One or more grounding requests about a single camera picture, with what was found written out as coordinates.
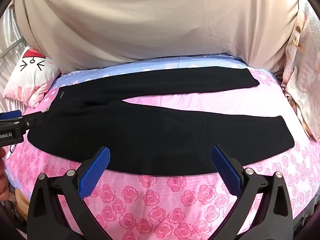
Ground pink rose bed sheet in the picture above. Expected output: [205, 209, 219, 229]
[5, 54, 320, 240]

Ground silver satin curtain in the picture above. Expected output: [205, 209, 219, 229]
[0, 4, 28, 113]

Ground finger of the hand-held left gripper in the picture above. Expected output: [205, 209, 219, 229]
[0, 109, 23, 125]
[15, 112, 45, 133]

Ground black pants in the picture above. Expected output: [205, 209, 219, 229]
[27, 66, 295, 175]

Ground cat print pillow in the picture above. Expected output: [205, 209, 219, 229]
[2, 45, 62, 109]

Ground person's left hand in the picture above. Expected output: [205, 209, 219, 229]
[0, 147, 11, 200]

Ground pale floral cloth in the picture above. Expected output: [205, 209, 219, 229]
[281, 0, 320, 142]

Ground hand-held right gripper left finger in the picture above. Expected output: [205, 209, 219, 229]
[27, 146, 112, 240]

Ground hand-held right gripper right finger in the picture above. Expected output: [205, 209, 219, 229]
[210, 144, 294, 240]

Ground grey metal rod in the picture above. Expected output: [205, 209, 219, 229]
[0, 38, 27, 57]

